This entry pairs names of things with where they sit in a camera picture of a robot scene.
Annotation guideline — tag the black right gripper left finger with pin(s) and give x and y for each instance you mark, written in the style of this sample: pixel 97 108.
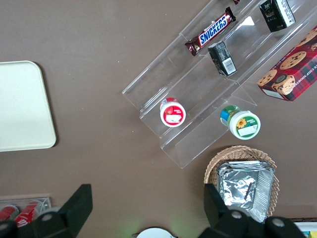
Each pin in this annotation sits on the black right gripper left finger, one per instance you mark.
pixel 64 220

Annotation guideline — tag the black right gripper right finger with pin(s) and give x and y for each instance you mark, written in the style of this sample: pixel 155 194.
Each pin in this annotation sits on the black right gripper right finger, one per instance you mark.
pixel 225 225

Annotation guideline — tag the white right robot arm base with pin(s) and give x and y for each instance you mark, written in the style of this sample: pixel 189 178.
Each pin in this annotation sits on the white right robot arm base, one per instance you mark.
pixel 153 234

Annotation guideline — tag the light tan wicker basket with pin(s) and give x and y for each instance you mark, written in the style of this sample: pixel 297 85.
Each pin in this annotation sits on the light tan wicker basket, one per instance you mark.
pixel 237 152

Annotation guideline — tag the white plastic tray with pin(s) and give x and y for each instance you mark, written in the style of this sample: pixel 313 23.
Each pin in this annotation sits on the white plastic tray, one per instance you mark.
pixel 22 106

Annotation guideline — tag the clear acrylic bottle holder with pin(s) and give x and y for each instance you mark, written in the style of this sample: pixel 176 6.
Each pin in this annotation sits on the clear acrylic bottle holder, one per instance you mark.
pixel 47 202

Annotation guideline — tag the red cola bottle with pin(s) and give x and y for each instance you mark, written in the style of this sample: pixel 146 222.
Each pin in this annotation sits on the red cola bottle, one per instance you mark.
pixel 26 214

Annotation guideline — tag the stacked aluminium foil containers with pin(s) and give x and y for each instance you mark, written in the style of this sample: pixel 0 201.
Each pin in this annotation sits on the stacked aluminium foil containers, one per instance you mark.
pixel 237 188

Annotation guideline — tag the white printed box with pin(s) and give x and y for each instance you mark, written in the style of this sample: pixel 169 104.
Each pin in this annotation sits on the white printed box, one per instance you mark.
pixel 307 226

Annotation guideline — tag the clear acrylic stepped shelf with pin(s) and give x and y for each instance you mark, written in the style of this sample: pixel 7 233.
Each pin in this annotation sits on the clear acrylic stepped shelf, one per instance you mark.
pixel 193 138

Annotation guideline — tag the green lidded yoghurt cup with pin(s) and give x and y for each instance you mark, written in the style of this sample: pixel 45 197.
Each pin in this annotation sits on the green lidded yoghurt cup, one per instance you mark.
pixel 244 124

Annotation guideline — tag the red lidded yoghurt cup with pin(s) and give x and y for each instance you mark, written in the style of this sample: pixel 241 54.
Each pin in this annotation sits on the red lidded yoghurt cup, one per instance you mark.
pixel 173 114

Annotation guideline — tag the black drink carton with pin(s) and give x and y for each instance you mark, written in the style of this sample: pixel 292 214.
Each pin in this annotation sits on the black drink carton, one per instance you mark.
pixel 275 15
pixel 220 58

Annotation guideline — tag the red tartan cookie box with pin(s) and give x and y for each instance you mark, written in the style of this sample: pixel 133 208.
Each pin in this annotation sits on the red tartan cookie box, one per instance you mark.
pixel 292 72

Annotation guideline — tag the brown Snickers chocolate bar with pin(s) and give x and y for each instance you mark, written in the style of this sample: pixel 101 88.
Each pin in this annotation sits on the brown Snickers chocolate bar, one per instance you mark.
pixel 213 29

